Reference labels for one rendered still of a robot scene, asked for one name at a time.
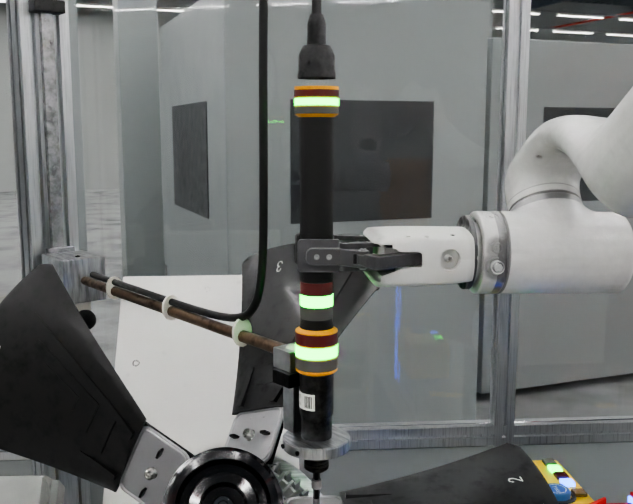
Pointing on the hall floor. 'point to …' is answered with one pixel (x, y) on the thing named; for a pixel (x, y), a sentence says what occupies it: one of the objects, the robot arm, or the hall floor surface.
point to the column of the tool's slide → (27, 83)
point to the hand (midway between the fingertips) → (316, 251)
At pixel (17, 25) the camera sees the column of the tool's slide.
